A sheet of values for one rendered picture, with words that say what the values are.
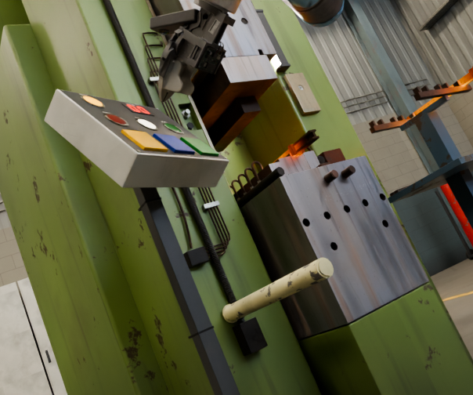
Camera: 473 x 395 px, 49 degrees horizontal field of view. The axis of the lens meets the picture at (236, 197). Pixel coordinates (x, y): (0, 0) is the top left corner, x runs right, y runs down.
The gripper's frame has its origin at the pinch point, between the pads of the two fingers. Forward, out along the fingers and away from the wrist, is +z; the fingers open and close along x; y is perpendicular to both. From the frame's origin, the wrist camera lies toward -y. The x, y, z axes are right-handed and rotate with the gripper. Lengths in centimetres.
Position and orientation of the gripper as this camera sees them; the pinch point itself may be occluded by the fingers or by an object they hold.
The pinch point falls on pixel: (162, 93)
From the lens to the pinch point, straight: 109.2
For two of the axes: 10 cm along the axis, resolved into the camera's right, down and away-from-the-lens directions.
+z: -4.6, 8.4, 3.0
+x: 5.2, -0.2, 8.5
